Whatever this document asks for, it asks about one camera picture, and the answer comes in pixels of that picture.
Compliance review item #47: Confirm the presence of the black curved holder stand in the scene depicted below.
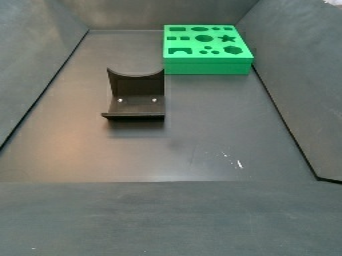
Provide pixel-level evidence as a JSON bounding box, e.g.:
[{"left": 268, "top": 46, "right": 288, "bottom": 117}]
[{"left": 101, "top": 69, "right": 166, "bottom": 120}]

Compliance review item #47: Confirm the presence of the green shape-sorter box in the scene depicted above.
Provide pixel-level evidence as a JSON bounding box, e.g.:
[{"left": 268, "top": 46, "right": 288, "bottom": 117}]
[{"left": 163, "top": 24, "right": 254, "bottom": 75}]

